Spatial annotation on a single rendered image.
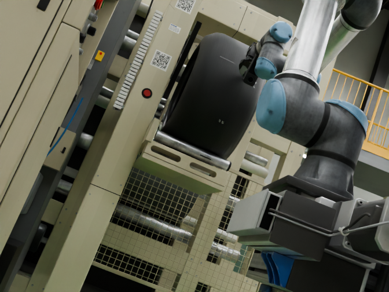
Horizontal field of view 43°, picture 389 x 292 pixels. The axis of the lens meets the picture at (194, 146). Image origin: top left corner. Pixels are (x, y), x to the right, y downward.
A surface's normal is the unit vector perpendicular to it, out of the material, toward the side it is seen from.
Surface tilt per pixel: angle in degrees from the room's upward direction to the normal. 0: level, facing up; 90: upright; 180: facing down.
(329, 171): 72
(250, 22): 90
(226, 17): 90
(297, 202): 90
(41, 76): 90
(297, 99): 82
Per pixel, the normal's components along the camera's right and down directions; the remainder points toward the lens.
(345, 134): 0.12, -0.12
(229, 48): 0.39, -0.59
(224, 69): 0.29, -0.28
